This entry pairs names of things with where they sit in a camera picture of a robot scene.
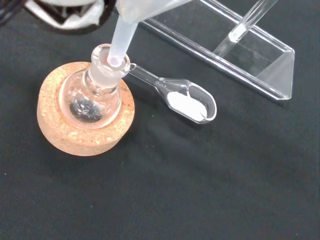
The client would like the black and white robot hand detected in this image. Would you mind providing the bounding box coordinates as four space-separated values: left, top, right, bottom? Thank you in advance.
0 0 119 36

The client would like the glass round-bottom flask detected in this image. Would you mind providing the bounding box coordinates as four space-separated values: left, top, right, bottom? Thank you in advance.
58 43 132 126

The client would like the glass weighing funnel with powder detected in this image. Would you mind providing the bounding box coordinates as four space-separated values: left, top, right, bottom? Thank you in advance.
127 62 218 125

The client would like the clear acrylic funnel stand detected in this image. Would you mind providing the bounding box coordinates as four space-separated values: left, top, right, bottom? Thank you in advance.
140 0 296 102

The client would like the black cloth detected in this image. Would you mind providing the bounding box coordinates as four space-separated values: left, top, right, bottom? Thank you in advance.
0 0 320 240

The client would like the cork ring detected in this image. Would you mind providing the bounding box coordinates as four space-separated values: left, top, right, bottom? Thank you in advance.
36 62 136 157

